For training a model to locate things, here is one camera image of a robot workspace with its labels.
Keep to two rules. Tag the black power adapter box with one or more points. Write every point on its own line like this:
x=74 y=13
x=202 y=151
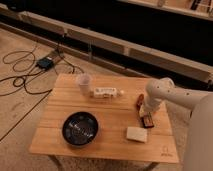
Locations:
x=45 y=63

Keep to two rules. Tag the wooden folding table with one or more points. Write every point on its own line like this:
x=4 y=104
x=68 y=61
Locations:
x=114 y=117

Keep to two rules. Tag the white ceramic cup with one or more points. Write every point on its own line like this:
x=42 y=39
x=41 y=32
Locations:
x=83 y=81

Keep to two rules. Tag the red brown small object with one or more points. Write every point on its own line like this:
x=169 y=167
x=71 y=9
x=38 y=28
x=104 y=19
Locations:
x=140 y=101

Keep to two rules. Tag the black ceramic bowl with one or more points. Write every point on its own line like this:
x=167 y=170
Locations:
x=80 y=128

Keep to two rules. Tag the white sponge block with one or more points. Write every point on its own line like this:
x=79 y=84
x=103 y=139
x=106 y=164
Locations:
x=136 y=134

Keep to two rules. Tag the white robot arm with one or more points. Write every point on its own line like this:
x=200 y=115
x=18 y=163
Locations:
x=198 y=155

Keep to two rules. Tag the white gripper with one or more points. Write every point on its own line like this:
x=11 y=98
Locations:
x=150 y=105

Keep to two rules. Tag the white plastic bottle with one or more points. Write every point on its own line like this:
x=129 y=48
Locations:
x=106 y=92

